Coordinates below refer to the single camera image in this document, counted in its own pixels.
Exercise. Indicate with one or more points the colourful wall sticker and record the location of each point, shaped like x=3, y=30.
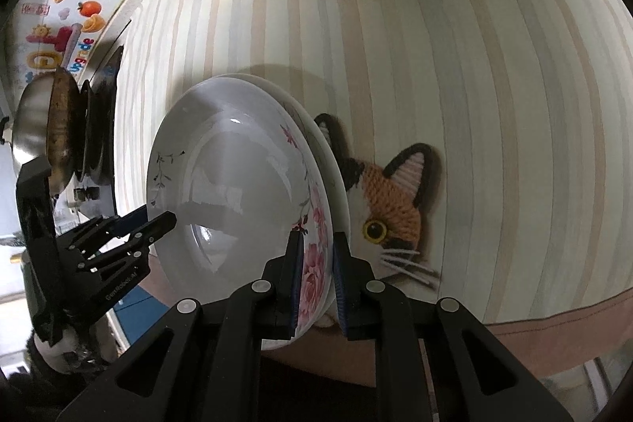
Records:
x=59, y=41

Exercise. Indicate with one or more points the steel wok lid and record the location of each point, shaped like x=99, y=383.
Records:
x=32, y=125

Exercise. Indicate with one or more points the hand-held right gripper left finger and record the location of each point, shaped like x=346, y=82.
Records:
x=295, y=288

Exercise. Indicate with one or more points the steel wok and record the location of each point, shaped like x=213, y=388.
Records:
x=62, y=130

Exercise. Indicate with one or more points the black gas stove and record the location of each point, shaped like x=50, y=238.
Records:
x=106, y=105

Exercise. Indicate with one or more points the plain white plate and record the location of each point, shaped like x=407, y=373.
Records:
x=327, y=160

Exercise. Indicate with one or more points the floral white plate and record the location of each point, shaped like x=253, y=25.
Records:
x=232, y=184

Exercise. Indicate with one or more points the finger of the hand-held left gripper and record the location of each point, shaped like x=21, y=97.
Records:
x=113, y=224
x=158, y=226

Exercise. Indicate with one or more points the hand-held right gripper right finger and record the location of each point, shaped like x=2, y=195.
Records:
x=341, y=293

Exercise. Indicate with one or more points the striped cat mat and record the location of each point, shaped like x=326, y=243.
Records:
x=470, y=105

